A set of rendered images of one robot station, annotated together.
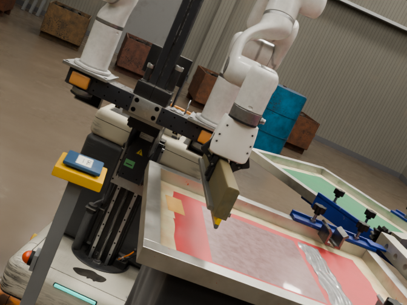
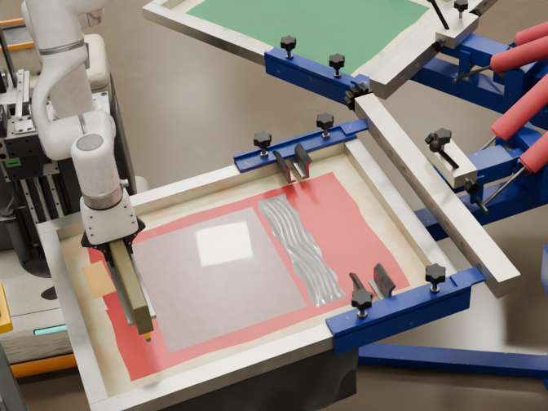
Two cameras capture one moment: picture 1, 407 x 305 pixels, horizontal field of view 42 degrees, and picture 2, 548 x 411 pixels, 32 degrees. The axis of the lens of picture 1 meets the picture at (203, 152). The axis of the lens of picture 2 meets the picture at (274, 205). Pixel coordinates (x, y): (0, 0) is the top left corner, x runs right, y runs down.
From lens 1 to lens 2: 1.07 m
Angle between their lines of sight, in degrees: 30
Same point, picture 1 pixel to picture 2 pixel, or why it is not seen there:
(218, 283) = (183, 395)
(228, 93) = (67, 82)
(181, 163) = not seen: hidden behind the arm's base
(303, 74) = not seen: outside the picture
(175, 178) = (80, 227)
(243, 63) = (59, 140)
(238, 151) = (122, 227)
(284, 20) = (69, 55)
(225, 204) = (142, 321)
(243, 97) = (86, 187)
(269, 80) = (101, 160)
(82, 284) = not seen: hidden behind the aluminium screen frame
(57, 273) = (29, 318)
